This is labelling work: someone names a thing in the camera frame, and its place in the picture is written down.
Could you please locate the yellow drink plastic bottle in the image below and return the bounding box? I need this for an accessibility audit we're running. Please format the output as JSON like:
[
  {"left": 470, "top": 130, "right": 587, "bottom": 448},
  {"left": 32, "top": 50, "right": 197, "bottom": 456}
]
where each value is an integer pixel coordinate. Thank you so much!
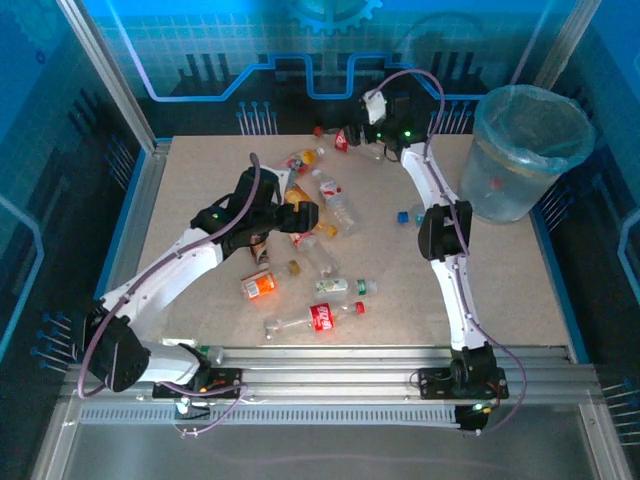
[{"left": 283, "top": 182, "right": 340, "bottom": 239}]

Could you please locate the white cap bottle red label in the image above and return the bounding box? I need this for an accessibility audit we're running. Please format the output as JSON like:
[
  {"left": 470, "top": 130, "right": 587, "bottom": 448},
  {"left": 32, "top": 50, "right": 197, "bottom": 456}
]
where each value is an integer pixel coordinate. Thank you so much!
[{"left": 310, "top": 168, "right": 362, "bottom": 236}]

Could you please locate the clear unlabelled plastic bottle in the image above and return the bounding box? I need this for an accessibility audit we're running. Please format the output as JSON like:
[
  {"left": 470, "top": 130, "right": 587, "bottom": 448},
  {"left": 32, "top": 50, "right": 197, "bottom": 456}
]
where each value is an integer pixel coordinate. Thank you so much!
[{"left": 291, "top": 231, "right": 341, "bottom": 279}]

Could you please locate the brown label plastic bottle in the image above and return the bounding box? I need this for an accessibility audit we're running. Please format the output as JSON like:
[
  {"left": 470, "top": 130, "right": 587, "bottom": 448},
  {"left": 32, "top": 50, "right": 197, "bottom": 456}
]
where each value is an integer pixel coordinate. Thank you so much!
[{"left": 248, "top": 233, "right": 272, "bottom": 267}]

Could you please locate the green label water bottle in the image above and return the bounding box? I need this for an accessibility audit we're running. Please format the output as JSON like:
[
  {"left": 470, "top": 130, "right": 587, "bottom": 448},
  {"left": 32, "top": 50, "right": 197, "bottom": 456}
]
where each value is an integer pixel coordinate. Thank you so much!
[{"left": 314, "top": 277, "right": 379, "bottom": 302}]

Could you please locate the orange label bottle gold cap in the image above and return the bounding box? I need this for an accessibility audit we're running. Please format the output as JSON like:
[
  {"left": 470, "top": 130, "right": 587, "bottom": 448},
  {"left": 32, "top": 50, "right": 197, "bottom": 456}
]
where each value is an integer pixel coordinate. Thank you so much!
[{"left": 239, "top": 258, "right": 304, "bottom": 302}]

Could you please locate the Fiji water bottle blue cap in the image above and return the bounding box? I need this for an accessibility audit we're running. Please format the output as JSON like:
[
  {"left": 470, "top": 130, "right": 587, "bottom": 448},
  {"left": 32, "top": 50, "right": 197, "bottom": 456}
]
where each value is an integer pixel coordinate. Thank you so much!
[{"left": 396, "top": 203, "right": 427, "bottom": 228}]

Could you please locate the long Coca-Cola bottle red cap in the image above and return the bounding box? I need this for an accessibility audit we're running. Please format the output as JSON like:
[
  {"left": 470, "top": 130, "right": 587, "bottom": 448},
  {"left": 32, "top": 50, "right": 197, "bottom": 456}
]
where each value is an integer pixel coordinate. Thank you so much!
[{"left": 263, "top": 301, "right": 367, "bottom": 342}]

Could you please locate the clear plastic trash bin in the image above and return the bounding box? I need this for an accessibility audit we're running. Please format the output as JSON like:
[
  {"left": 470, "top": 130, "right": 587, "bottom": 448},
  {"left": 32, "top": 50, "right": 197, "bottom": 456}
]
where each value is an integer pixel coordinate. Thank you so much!
[{"left": 458, "top": 84, "right": 597, "bottom": 225}]

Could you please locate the blue plastic bin liner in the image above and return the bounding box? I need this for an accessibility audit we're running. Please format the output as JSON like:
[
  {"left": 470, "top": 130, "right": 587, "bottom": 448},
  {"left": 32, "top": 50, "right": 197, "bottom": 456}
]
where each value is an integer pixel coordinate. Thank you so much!
[{"left": 472, "top": 84, "right": 597, "bottom": 176}]

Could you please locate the orange juice bottle white cap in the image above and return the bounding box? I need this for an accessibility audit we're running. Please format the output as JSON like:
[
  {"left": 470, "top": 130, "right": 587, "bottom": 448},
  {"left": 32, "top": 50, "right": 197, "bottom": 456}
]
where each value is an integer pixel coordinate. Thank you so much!
[{"left": 283, "top": 145, "right": 327, "bottom": 176}]

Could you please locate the black controller box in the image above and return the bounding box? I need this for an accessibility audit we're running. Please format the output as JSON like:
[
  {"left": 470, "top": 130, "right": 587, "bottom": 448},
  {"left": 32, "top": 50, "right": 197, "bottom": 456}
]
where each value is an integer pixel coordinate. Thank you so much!
[{"left": 454, "top": 403, "right": 490, "bottom": 436}]

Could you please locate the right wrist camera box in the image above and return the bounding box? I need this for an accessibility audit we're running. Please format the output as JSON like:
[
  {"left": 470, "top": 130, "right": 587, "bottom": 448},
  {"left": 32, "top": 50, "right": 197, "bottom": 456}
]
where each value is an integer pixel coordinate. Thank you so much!
[{"left": 360, "top": 88, "right": 389, "bottom": 125}]

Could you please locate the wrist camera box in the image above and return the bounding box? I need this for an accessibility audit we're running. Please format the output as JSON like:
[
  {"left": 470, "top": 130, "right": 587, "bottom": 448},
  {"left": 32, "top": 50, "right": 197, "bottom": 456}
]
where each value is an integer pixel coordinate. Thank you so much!
[
  {"left": 258, "top": 166, "right": 295, "bottom": 197},
  {"left": 360, "top": 88, "right": 389, "bottom": 125}
]

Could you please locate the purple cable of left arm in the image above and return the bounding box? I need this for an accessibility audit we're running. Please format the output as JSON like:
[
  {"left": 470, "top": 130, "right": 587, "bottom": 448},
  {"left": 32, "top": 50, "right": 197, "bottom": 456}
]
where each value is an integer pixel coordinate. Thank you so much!
[{"left": 77, "top": 152, "right": 261, "bottom": 440}]

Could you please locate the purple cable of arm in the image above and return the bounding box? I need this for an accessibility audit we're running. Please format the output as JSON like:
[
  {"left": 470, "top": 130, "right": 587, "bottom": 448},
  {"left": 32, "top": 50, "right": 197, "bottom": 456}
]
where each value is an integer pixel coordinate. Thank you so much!
[
  {"left": 77, "top": 152, "right": 261, "bottom": 440},
  {"left": 373, "top": 68, "right": 529, "bottom": 437}
]

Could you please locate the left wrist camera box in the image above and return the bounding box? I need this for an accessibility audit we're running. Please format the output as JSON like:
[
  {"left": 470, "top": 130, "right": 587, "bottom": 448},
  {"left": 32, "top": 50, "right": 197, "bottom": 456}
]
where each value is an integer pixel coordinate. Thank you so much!
[{"left": 258, "top": 166, "right": 295, "bottom": 197}]

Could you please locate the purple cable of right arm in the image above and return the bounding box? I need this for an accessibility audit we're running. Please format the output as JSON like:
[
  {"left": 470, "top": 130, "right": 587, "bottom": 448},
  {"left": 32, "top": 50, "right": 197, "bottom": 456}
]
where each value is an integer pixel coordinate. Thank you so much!
[{"left": 373, "top": 68, "right": 529, "bottom": 437}]

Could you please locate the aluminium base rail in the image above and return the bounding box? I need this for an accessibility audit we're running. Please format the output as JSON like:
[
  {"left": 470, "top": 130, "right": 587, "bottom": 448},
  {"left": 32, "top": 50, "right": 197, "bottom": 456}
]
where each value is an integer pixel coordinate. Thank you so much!
[{"left": 59, "top": 344, "right": 601, "bottom": 406}]

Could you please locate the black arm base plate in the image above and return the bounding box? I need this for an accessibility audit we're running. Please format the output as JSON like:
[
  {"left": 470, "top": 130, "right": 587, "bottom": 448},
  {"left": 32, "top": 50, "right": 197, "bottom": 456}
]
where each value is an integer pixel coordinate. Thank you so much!
[
  {"left": 417, "top": 367, "right": 510, "bottom": 401},
  {"left": 151, "top": 367, "right": 245, "bottom": 401}
]

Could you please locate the aluminium frame post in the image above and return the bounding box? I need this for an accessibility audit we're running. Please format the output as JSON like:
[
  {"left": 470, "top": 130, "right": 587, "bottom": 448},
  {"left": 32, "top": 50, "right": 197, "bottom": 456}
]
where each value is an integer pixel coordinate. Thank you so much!
[
  {"left": 55, "top": 0, "right": 160, "bottom": 154},
  {"left": 529, "top": 0, "right": 604, "bottom": 96}
]

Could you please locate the slotted grey cable duct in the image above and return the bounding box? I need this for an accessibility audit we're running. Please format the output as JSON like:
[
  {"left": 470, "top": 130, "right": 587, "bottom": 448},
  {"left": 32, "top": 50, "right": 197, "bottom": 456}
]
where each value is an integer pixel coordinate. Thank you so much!
[{"left": 78, "top": 405, "right": 461, "bottom": 427}]

